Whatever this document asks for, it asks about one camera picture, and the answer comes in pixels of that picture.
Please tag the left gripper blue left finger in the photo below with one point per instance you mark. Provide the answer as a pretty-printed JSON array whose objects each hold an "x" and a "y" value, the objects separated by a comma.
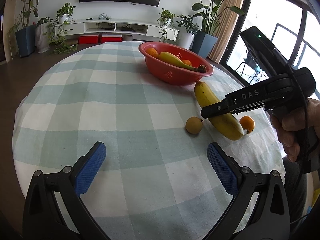
[{"x": 87, "y": 166}]

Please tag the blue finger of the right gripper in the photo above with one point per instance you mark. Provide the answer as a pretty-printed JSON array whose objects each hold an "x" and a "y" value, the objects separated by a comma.
[{"x": 218, "y": 109}]

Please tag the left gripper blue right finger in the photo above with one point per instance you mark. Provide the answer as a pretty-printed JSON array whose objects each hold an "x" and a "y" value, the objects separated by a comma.
[{"x": 223, "y": 167}]

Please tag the long yellow banana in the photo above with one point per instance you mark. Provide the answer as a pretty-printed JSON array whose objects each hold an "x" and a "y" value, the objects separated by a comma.
[{"x": 226, "y": 124}]

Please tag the large orange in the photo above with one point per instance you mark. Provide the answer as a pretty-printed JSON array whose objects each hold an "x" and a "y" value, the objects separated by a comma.
[{"x": 247, "y": 123}]

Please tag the brown longan fruit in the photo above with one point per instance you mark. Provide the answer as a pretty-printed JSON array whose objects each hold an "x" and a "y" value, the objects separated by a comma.
[{"x": 194, "y": 125}]

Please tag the small tangerine top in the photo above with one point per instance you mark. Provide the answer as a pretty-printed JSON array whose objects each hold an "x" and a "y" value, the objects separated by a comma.
[{"x": 187, "y": 62}]

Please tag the curved yellow banana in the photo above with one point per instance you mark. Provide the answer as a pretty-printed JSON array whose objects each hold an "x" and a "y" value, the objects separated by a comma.
[{"x": 175, "y": 61}]

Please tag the orange tangerine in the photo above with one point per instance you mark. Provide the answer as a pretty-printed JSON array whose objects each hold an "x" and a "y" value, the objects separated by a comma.
[{"x": 153, "y": 52}]

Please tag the person's right hand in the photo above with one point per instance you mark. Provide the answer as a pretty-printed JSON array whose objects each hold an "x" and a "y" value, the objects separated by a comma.
[{"x": 293, "y": 122}]

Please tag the black balcony chair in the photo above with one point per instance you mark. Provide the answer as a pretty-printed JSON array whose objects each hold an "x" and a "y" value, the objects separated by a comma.
[{"x": 259, "y": 74}]

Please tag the red plastic colander bowl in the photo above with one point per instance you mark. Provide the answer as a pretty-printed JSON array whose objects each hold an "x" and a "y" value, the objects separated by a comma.
[{"x": 169, "y": 73}]

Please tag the large leaf plant blue pot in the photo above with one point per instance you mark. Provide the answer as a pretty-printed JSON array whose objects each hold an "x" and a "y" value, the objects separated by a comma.
[{"x": 210, "y": 15}]

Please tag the green white checkered tablecloth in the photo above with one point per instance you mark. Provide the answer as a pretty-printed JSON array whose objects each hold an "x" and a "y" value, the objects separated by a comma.
[{"x": 156, "y": 181}]

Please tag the bushy plant white pot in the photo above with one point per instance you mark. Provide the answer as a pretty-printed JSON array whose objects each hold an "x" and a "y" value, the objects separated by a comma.
[{"x": 188, "y": 30}]

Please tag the beige curtain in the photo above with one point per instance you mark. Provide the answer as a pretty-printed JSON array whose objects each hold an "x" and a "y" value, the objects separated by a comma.
[{"x": 228, "y": 20}]

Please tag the trailing pothos on console right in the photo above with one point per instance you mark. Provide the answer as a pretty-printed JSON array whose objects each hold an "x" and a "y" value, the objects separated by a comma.
[{"x": 166, "y": 27}]

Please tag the trailing pothos on console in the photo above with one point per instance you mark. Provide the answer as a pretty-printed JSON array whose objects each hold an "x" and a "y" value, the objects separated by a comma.
[
  {"x": 166, "y": 27},
  {"x": 58, "y": 30}
]

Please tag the white tv console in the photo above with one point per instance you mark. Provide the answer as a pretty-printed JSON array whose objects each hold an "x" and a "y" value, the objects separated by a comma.
[{"x": 142, "y": 31}]

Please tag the small grey pot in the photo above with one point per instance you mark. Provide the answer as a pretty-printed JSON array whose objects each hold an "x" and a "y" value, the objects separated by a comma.
[{"x": 127, "y": 38}]

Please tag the trailing pothos on console left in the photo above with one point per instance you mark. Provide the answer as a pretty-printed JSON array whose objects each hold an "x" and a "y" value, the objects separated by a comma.
[{"x": 58, "y": 30}]

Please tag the red storage box right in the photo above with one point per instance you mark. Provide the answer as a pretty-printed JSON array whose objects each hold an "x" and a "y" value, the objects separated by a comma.
[{"x": 110, "y": 38}]

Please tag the red storage box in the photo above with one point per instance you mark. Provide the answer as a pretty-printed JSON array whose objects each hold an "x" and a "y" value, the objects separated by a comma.
[
  {"x": 89, "y": 39},
  {"x": 110, "y": 38}
]

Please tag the red storage box left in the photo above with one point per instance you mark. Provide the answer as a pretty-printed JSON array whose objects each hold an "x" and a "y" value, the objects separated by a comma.
[{"x": 89, "y": 39}]

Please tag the plant in white ribbed pot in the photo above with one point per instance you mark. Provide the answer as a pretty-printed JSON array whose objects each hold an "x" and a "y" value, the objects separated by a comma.
[{"x": 41, "y": 34}]

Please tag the tall plant blue pot left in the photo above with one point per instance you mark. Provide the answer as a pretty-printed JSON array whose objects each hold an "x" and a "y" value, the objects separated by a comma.
[{"x": 24, "y": 32}]

